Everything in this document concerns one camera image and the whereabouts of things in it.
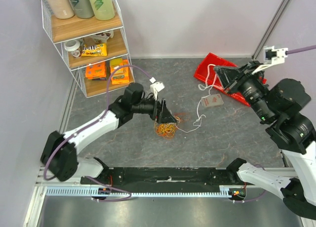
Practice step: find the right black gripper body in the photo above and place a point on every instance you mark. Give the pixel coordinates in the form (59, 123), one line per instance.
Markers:
(238, 77)

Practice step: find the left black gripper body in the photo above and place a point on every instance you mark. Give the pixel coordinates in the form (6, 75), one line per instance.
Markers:
(156, 116)

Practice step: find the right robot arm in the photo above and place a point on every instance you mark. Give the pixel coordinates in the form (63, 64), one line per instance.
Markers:
(294, 134)

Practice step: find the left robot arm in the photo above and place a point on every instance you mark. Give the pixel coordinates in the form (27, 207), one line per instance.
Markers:
(60, 154)

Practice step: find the red three-compartment bin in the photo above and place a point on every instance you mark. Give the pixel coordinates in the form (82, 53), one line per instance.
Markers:
(205, 70)

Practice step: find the grey sponge packet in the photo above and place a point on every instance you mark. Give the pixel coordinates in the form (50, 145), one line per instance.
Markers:
(212, 100)

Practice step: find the right orange snack boxes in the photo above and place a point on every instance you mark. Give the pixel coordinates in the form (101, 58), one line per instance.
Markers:
(122, 75)

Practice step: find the left orange snack box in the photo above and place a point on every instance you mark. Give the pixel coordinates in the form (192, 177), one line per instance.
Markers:
(96, 71)

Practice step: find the yellow candy bag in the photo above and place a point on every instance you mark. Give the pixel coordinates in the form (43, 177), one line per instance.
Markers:
(94, 50)

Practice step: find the white snack package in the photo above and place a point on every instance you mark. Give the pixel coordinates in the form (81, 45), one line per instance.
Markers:
(102, 37)

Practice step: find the paper coffee cup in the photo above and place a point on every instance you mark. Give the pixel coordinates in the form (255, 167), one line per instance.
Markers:
(73, 47)

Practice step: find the light green bottle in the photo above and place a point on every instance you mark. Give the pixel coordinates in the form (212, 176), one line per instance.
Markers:
(103, 9)

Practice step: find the grey-green bottle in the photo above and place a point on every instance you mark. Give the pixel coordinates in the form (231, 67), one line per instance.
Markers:
(82, 8)

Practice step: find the beige bottle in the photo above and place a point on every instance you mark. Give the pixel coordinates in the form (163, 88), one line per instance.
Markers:
(61, 9)

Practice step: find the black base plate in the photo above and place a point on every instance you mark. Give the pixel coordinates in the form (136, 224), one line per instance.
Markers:
(168, 179)

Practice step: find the white wire wooden shelf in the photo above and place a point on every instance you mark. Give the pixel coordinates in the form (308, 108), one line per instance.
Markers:
(60, 31)

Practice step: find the slotted cable duct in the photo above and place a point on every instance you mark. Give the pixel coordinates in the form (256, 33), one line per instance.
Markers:
(103, 192)

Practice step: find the aluminium corner post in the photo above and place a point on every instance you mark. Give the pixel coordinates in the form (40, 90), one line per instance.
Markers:
(271, 26)

